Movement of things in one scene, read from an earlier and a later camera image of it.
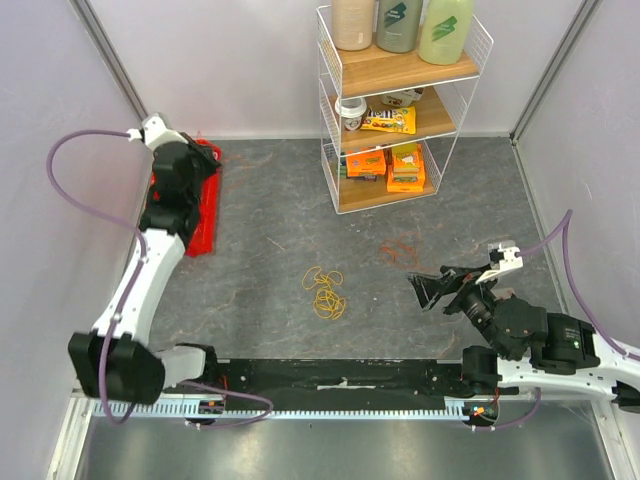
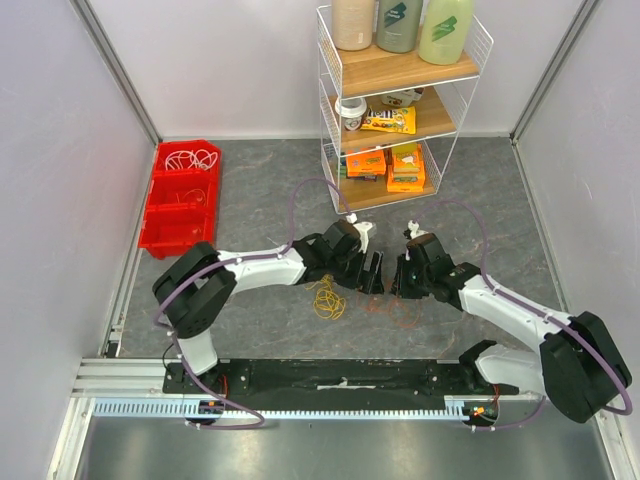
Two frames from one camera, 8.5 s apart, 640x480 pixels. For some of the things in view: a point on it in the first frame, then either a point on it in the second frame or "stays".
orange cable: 403,250 -> 403,312
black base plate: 348,384 stays
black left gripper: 205,154 -> 370,282
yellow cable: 327,304 stays
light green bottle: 444,31 stays
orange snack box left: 365,166 stays
